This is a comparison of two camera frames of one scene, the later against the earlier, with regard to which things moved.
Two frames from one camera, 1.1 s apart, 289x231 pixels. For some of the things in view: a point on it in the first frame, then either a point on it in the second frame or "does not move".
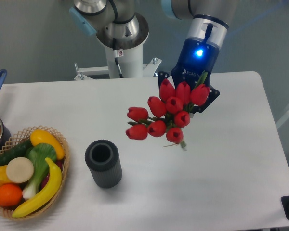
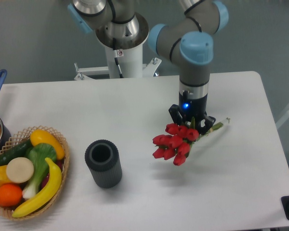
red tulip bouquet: [168, 114] to [175, 144]
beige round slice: [19, 170] does not move
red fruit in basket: [59, 162] does not move
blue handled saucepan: [0, 133] does not move
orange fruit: [8, 195] does not move
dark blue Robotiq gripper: [201, 51] to [192, 103]
